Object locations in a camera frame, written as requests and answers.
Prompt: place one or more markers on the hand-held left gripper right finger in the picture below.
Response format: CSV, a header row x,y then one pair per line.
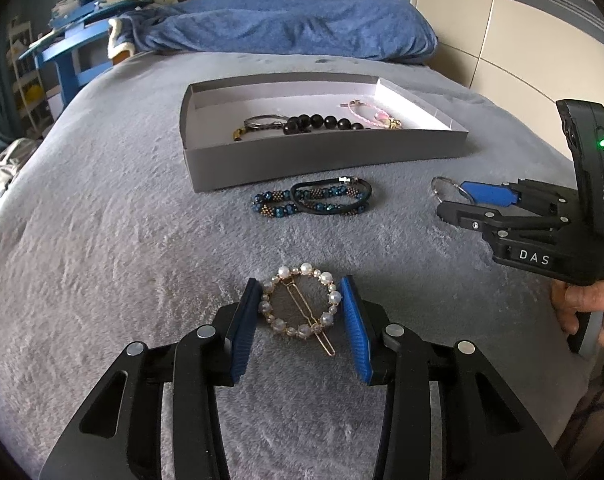
x,y
357,335

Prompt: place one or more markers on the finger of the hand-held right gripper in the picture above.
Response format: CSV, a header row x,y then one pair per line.
x,y
487,193
462,212

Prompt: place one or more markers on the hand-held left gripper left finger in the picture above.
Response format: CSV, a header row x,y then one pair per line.
x,y
244,335

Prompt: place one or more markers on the round pearl hair clip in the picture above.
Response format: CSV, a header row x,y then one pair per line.
x,y
283,271

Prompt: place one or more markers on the grey cardboard box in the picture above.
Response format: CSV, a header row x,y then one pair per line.
x,y
307,160

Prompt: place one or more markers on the beige wardrobe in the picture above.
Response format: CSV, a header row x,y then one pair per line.
x,y
507,25

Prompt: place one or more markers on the blue duvet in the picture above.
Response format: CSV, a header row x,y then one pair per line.
x,y
282,25

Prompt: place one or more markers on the pile of light clothes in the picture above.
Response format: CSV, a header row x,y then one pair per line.
x,y
1,160

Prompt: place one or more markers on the white shelf rack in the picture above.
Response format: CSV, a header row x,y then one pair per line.
x,y
26,75

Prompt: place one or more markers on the blue desk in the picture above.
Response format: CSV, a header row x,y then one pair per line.
x,y
66,45

